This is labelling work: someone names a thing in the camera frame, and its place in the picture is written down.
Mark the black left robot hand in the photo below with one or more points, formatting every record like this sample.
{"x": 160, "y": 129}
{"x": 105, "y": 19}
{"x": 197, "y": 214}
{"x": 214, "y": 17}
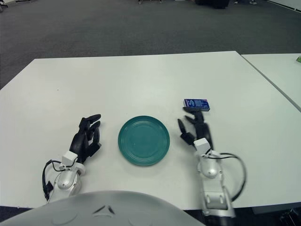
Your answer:
{"x": 80, "y": 141}

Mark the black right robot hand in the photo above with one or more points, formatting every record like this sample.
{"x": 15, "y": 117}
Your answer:
{"x": 201, "y": 129}

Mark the blue gum box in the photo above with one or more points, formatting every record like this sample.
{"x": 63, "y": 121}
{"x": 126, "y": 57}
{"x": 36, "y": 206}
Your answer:
{"x": 196, "y": 103}

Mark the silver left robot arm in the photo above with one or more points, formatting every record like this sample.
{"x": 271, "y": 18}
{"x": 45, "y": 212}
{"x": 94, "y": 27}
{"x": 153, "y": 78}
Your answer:
{"x": 65, "y": 181}

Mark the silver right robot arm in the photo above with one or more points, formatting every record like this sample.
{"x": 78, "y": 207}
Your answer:
{"x": 211, "y": 169}

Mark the teal round plate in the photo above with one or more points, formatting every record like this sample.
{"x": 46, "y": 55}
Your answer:
{"x": 143, "y": 141}

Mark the grey robot torso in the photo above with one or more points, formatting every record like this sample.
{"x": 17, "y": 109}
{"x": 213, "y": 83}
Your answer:
{"x": 105, "y": 202}

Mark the small green packet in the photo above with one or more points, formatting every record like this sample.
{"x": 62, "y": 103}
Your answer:
{"x": 299, "y": 58}

